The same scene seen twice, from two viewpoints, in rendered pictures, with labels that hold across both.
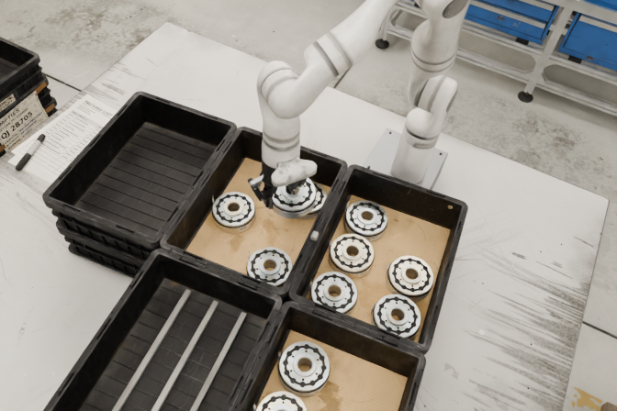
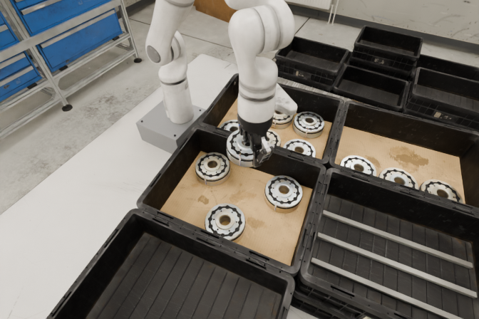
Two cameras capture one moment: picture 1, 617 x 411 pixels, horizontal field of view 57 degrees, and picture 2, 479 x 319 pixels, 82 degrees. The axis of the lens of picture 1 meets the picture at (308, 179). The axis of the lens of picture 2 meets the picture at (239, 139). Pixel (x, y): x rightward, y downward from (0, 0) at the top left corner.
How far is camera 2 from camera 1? 0.98 m
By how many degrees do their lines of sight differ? 52
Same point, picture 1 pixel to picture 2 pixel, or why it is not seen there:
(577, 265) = not seen: hidden behind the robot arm
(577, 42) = (54, 60)
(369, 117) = (106, 144)
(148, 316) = not seen: hidden behind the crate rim
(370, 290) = (287, 137)
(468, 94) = (48, 134)
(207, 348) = (357, 239)
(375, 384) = (351, 139)
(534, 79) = (60, 95)
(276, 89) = (282, 16)
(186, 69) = not seen: outside the picture
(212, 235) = (247, 244)
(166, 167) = (152, 306)
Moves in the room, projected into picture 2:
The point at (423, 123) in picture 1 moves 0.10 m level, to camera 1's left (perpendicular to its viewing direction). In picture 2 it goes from (179, 68) to (171, 87)
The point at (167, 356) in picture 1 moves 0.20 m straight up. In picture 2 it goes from (375, 273) to (415, 238)
